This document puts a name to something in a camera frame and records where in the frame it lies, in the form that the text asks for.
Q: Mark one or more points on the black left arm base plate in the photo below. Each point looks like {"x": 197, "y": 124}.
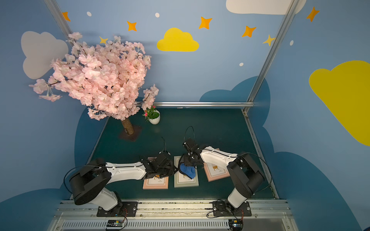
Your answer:
{"x": 122, "y": 209}

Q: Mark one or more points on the pink picture frame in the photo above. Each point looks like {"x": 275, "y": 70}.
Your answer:
{"x": 216, "y": 171}
{"x": 154, "y": 182}

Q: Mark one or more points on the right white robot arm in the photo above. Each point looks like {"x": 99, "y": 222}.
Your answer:
{"x": 244, "y": 172}

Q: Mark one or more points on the grey-green picture frame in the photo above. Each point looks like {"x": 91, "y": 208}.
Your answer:
{"x": 180, "y": 180}

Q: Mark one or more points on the white pot with plant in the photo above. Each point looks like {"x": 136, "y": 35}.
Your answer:
{"x": 152, "y": 115}

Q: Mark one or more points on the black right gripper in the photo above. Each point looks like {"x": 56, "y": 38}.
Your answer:
{"x": 186, "y": 160}

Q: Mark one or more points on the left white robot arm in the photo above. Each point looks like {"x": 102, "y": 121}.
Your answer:
{"x": 88, "y": 185}

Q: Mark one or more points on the pink blossom artificial tree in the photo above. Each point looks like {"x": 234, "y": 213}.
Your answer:
{"x": 106, "y": 78}

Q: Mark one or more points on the blue black-edged cloth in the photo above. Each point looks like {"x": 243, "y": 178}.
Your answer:
{"x": 188, "y": 171}

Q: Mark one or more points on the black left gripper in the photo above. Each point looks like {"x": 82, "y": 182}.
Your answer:
{"x": 169, "y": 166}

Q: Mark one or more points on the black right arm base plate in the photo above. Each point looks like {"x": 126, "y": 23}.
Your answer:
{"x": 231, "y": 208}

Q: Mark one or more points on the aluminium mounting rail front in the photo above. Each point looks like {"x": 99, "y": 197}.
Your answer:
{"x": 177, "y": 215}

